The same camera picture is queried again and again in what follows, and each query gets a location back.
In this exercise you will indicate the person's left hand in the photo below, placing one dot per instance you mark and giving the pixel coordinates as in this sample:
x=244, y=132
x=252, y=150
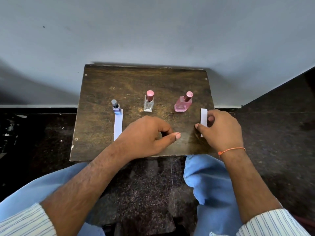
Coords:
x=140, y=138

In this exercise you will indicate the person's right hand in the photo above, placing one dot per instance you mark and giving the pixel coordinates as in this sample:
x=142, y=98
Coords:
x=224, y=132

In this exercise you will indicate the person's left thumb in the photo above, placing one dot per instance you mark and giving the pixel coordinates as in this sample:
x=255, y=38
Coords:
x=169, y=141

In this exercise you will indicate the person's right thumb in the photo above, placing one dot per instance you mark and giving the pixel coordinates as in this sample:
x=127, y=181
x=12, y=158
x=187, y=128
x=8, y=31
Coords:
x=202, y=129

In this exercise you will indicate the short white paper strip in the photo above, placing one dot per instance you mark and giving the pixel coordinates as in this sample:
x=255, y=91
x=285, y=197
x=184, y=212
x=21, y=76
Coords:
x=204, y=117

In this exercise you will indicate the person's right forearm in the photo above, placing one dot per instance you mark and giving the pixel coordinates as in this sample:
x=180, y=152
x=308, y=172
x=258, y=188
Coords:
x=246, y=184

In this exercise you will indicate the person's left forearm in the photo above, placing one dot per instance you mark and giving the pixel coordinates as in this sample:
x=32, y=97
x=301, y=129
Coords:
x=88, y=184

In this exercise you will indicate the clear perfume bottle pink cap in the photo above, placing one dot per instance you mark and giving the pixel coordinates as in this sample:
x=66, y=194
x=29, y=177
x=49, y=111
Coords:
x=149, y=103

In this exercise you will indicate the light blue trousers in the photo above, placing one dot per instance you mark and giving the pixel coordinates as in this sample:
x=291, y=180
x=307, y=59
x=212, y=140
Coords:
x=209, y=181

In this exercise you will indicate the long white paper strip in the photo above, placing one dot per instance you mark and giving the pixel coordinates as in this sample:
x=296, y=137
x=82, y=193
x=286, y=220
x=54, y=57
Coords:
x=118, y=126

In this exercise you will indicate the small blue perfume bottle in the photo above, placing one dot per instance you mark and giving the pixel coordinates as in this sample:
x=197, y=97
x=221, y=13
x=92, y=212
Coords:
x=116, y=108

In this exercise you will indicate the white striped shirt sleeve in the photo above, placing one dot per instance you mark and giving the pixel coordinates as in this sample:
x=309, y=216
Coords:
x=275, y=224
x=24, y=222

